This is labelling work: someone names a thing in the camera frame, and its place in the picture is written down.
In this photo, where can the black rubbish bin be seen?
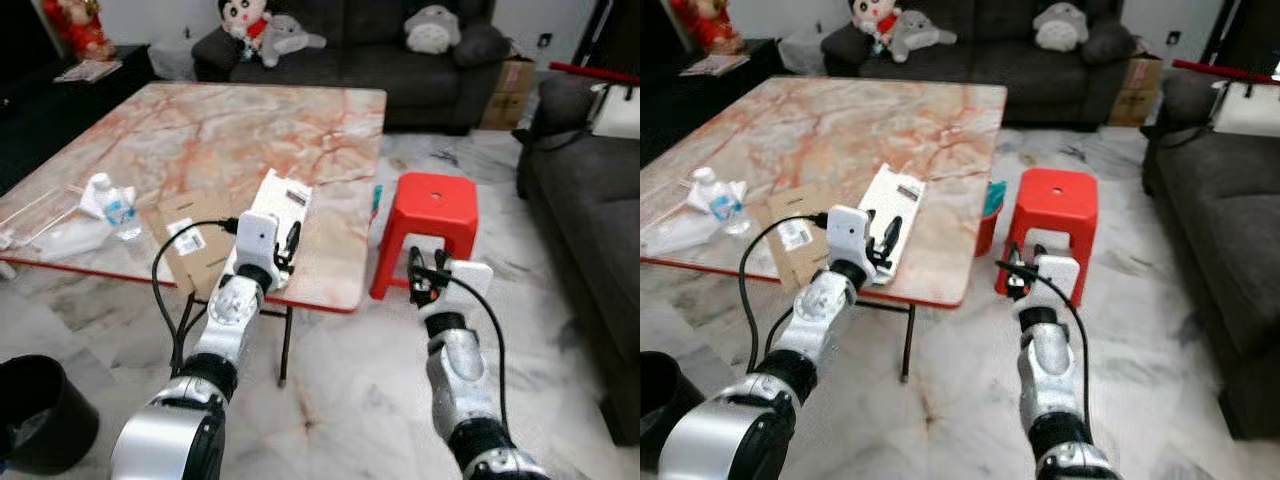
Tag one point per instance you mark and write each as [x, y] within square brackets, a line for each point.
[40, 410]
[660, 405]

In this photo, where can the red plastic stool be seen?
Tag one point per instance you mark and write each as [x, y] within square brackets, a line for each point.
[435, 205]
[1055, 200]

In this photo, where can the teal plastic object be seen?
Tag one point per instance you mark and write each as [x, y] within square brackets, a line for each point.
[995, 198]
[377, 198]

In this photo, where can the flat brown cardboard sheet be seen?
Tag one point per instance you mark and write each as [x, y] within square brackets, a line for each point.
[785, 205]
[175, 212]

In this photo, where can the marble pattern folding table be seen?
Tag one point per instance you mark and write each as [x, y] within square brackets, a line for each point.
[850, 130]
[220, 130]

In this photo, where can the clear plastic water bottle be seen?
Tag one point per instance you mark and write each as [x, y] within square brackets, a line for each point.
[722, 205]
[118, 210]

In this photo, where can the dark grey armless sofa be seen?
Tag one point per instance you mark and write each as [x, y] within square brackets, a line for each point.
[1220, 220]
[590, 220]

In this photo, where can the long dark grey sofa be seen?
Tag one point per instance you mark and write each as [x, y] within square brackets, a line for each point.
[1000, 70]
[370, 75]

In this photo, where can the brown cardboard box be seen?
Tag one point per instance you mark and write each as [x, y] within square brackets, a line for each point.
[510, 95]
[1138, 92]

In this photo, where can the grey shark plush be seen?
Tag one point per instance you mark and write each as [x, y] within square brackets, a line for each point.
[915, 35]
[285, 38]

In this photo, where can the white basket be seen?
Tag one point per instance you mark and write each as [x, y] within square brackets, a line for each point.
[800, 52]
[172, 62]

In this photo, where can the black haired doll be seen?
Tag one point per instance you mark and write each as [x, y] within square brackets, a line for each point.
[872, 15]
[243, 17]

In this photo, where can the dark grey cushion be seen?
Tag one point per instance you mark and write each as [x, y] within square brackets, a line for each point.
[1110, 43]
[483, 45]

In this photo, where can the grey round totoro plush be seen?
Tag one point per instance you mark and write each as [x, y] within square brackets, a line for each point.
[432, 30]
[1060, 27]

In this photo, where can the black low cabinet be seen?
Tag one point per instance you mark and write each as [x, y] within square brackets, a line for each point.
[690, 110]
[50, 120]

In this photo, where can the thin wooden stick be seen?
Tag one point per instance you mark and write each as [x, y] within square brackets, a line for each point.
[40, 206]

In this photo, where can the pink white magazine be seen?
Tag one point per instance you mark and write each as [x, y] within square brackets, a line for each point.
[713, 66]
[88, 70]

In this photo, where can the white bag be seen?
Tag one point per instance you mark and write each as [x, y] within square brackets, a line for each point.
[1248, 110]
[618, 112]

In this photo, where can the red stick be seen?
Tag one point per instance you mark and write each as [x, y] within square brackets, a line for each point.
[590, 72]
[1220, 68]

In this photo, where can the red dressed figurine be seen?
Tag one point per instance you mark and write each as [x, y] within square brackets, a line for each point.
[708, 22]
[78, 25]

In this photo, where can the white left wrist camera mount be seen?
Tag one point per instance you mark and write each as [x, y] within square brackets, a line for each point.
[850, 234]
[258, 238]

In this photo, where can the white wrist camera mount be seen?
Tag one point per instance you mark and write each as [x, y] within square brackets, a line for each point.
[1060, 278]
[850, 234]
[470, 283]
[258, 238]

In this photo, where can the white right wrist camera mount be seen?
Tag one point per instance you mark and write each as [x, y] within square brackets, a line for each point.
[470, 283]
[1060, 278]

